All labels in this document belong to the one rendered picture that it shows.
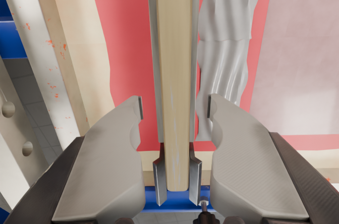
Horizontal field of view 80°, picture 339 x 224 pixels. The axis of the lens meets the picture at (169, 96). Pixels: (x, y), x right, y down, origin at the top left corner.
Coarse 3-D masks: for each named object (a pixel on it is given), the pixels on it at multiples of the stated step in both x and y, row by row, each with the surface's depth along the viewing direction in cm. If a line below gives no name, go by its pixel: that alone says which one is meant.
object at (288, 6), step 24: (96, 0) 26; (120, 0) 26; (144, 0) 26; (264, 0) 26; (288, 0) 26; (312, 0) 26; (336, 0) 26; (120, 24) 27; (144, 24) 27; (264, 24) 27; (288, 24) 27; (312, 24) 27; (336, 24) 27
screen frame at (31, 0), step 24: (24, 0) 23; (48, 0) 25; (24, 24) 24; (48, 24) 24; (24, 48) 25; (48, 48) 25; (48, 72) 27; (72, 72) 30; (48, 96) 29; (72, 96) 30; (72, 120) 31; (336, 168) 40
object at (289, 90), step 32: (128, 64) 30; (256, 64) 30; (288, 64) 30; (320, 64) 30; (128, 96) 33; (256, 96) 32; (288, 96) 32; (320, 96) 32; (288, 128) 35; (320, 128) 35
